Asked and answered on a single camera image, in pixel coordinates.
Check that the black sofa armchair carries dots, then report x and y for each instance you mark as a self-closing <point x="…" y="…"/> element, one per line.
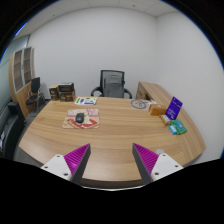
<point x="12" y="122"/>

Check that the small beige card box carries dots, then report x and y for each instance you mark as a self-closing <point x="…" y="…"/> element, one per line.
<point x="165" y="120"/>

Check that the colourful printed mouse pad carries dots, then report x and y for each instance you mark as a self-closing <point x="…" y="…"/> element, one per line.
<point x="90" y="119"/>

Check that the black side chair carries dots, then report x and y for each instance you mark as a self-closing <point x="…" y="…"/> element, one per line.
<point x="35" y="93"/>

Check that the brown wooden tissue box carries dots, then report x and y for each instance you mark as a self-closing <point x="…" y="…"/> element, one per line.
<point x="157" y="109"/>

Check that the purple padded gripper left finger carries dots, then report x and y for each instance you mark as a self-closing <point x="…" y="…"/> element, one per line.
<point x="70" y="166"/>

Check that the white green leaflet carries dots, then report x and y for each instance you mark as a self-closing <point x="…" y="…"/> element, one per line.
<point x="85" y="101"/>

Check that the round grey coaster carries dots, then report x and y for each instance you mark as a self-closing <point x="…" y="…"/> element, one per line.
<point x="138" y="104"/>

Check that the white round cable grommet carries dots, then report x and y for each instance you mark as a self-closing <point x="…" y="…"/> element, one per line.
<point x="159" y="151"/>

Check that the green book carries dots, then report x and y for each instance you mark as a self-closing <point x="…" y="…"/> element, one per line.
<point x="179" y="126"/>

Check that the black mesh office chair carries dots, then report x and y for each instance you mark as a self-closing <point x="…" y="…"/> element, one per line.
<point x="112" y="84"/>

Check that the purple standing sign card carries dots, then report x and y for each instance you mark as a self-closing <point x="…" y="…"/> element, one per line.
<point x="173" y="108"/>

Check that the wooden bookshelf cabinet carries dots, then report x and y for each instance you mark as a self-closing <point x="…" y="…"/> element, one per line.
<point x="21" y="73"/>

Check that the dark stacked boxes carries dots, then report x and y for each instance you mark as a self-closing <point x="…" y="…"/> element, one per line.
<point x="65" y="92"/>

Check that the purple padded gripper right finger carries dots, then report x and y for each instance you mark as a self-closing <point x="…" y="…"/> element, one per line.
<point x="153" y="166"/>

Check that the black computer mouse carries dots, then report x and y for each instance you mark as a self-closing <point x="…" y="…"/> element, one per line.
<point x="79" y="118"/>

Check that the small blue box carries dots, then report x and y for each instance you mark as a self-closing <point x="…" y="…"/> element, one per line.
<point x="172" y="129"/>

